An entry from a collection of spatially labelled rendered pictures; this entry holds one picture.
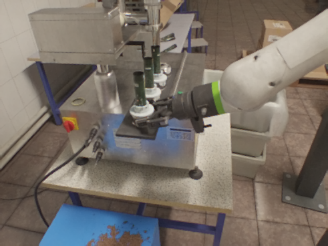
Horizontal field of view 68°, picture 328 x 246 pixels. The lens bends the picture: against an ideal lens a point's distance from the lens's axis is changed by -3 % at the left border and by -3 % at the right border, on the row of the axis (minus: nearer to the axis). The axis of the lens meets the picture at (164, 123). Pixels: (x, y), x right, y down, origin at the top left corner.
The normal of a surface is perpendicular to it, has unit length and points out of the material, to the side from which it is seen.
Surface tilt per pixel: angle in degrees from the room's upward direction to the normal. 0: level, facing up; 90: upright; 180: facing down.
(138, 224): 0
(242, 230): 0
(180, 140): 90
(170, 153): 90
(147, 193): 0
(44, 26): 90
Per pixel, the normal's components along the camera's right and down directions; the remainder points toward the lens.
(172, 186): -0.04, -0.81
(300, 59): -0.12, 0.36
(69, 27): -0.18, 0.59
